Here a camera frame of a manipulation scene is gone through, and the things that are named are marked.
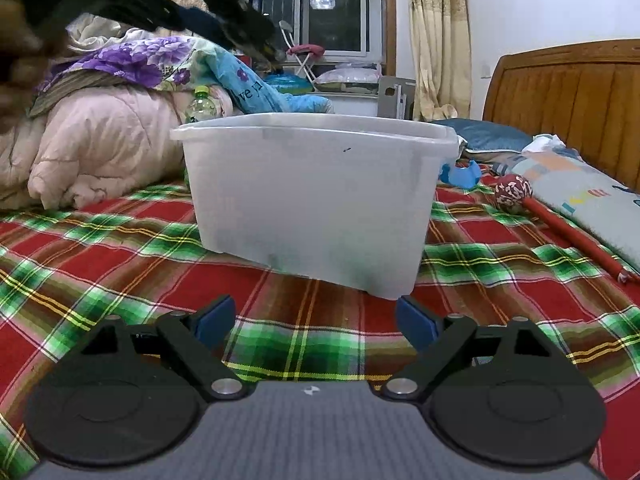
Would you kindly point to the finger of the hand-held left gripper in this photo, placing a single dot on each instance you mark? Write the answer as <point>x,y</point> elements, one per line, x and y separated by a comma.
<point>200,21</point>
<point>250,30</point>

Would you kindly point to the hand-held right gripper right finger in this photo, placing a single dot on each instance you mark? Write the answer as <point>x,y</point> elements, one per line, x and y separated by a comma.
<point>415,322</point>

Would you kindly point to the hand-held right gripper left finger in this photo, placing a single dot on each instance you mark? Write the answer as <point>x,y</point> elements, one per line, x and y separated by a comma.
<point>215,317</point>

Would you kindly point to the white plastic container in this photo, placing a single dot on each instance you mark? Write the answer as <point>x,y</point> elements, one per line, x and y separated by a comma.
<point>310,200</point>

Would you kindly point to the person's left hand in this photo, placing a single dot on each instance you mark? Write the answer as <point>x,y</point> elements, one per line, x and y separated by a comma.
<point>22,27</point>

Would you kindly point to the beige cloth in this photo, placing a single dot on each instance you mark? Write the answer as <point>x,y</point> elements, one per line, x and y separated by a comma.
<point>100,27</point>

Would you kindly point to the teal printed cloth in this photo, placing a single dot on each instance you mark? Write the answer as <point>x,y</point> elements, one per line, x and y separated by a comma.
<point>250,87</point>

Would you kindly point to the red folding chair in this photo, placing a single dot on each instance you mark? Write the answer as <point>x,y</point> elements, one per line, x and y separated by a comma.
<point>305,52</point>

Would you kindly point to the blue plastic bag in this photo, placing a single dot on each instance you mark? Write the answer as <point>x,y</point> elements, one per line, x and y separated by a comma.
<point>285,84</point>

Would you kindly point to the purple floral blanket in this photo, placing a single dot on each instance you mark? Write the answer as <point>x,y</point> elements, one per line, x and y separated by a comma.
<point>135,57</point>

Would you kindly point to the green drink bottle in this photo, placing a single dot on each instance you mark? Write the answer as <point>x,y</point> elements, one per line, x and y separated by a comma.
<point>202,105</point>

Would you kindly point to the window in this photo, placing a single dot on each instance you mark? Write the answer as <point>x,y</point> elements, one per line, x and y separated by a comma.
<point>335,5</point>

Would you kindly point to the red green plaid bedsheet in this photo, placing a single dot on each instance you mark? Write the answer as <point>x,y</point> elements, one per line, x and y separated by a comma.
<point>125,260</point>

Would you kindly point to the white bundled bag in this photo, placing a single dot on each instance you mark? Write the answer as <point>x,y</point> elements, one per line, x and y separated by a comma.
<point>347,77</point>

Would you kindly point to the blue plastic toy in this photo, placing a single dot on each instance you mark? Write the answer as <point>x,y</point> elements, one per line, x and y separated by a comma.
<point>462,175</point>

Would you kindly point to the grey box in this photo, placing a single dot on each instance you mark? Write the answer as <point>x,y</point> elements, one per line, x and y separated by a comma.
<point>392,97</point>

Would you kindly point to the pink quilt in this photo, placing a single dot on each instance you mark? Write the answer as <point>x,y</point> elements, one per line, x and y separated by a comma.
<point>100,150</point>

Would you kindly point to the red massage hammer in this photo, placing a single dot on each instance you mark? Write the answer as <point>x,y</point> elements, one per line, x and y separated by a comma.
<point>575,235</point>

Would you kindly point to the beige curtain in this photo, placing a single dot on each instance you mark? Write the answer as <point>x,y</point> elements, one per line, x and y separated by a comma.
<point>440,35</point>

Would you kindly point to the blue pillow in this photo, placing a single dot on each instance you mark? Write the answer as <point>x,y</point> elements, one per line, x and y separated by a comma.
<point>487,135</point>

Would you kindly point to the grey printed pillow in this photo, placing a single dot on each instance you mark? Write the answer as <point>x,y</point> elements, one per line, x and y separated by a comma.
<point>585,200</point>

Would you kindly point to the white cloth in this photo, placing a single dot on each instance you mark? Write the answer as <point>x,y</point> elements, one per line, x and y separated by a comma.
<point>545,142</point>

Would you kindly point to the wooden headboard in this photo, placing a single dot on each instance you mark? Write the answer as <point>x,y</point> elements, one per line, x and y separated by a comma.
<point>575,100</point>

